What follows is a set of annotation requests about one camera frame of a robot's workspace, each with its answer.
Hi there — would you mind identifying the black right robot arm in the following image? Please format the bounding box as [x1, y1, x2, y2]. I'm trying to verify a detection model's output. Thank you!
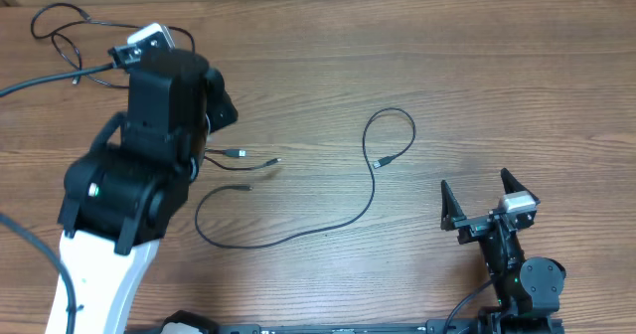
[440, 168, 566, 333]

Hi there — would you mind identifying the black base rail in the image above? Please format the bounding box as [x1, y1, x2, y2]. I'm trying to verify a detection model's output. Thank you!
[122, 311, 565, 334]

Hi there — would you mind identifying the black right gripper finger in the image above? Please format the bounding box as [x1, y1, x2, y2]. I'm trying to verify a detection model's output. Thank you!
[500, 168, 541, 205]
[440, 180, 467, 231]

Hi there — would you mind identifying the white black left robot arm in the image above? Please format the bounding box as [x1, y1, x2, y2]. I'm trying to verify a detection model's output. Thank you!
[1, 49, 238, 333]

